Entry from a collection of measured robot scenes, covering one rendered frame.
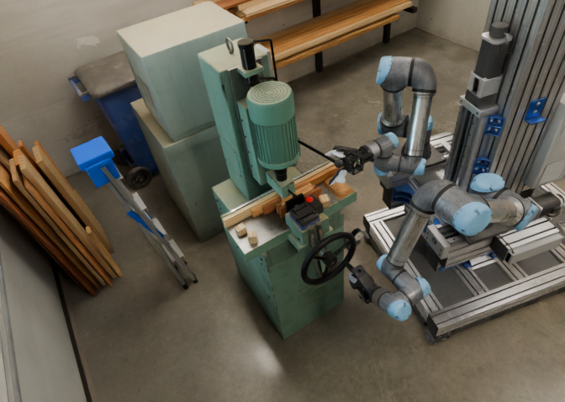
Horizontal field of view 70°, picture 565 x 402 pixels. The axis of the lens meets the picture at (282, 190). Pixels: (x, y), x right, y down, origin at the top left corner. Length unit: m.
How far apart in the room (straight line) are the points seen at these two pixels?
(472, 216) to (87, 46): 3.06
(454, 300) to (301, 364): 0.90
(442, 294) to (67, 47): 3.12
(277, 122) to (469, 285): 1.49
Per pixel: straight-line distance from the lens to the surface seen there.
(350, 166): 1.67
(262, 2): 3.55
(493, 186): 1.80
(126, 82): 3.11
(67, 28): 3.59
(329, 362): 2.42
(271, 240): 1.74
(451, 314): 2.36
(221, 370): 2.48
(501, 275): 2.60
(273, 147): 1.57
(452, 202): 1.40
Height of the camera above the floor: 2.24
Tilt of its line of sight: 44 degrees down
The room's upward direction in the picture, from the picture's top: 8 degrees counter-clockwise
